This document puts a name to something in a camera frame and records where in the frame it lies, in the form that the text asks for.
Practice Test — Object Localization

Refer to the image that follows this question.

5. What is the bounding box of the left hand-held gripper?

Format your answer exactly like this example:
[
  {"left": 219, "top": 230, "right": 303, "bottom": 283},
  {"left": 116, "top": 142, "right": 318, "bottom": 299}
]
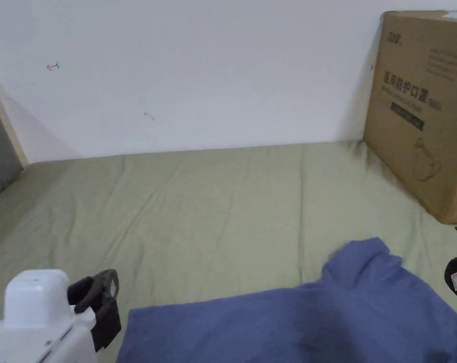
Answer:
[{"left": 0, "top": 268, "right": 123, "bottom": 363}]

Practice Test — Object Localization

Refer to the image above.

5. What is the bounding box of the blue shirt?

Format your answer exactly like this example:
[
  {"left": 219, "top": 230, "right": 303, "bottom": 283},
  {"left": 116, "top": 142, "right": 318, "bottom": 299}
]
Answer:
[{"left": 116, "top": 236, "right": 457, "bottom": 363}]

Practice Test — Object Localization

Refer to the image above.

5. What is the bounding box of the brown cardboard carton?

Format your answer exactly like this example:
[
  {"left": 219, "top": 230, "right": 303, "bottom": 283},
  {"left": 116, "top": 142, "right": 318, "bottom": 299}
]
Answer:
[{"left": 362, "top": 9, "right": 457, "bottom": 225}]

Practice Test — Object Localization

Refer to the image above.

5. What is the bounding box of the bed with pale green sheet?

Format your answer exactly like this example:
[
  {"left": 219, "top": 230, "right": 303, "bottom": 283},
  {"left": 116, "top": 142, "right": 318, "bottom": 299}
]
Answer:
[{"left": 0, "top": 139, "right": 457, "bottom": 363}]

